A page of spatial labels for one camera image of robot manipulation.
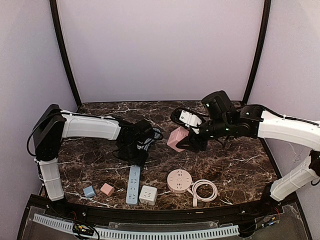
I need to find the black front frame rail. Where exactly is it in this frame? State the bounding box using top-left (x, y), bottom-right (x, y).
top-left (29, 193), bottom-right (296, 226)

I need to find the round pink socket hub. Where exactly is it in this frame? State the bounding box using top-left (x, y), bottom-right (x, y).
top-left (167, 169), bottom-right (193, 194)

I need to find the small blue plug adapter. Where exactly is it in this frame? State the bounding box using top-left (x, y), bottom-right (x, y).
top-left (83, 185), bottom-right (96, 199)

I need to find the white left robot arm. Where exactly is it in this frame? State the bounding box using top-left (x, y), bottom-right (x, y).
top-left (27, 104), bottom-right (163, 202)

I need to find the black frame post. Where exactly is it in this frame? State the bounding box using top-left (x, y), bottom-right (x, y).
top-left (49, 0), bottom-right (82, 108)
top-left (242, 0), bottom-right (272, 105)

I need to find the black right frame post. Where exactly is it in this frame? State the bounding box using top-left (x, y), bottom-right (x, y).
top-left (242, 0), bottom-right (272, 105)

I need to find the black left frame post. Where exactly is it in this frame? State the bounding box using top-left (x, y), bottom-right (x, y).
top-left (49, 0), bottom-right (82, 108)

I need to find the white slotted cable duct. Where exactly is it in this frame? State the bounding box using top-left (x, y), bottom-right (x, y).
top-left (32, 213), bottom-right (239, 240)

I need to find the white cube socket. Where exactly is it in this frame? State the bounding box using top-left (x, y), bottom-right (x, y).
top-left (139, 185), bottom-right (158, 206)

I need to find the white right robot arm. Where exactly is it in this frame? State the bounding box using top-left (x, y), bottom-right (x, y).
top-left (170, 90), bottom-right (320, 204)

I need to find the light blue power strip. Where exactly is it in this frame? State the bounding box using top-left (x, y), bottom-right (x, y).
top-left (125, 165), bottom-right (141, 206)

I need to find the small pink plug adapter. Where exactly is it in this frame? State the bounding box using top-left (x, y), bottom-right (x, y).
top-left (100, 183), bottom-right (115, 197)

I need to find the white coiled cable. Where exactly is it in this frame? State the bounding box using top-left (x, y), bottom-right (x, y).
top-left (187, 179), bottom-right (219, 207)

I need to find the pink cube socket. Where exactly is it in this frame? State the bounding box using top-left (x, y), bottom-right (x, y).
top-left (167, 126), bottom-right (189, 153)

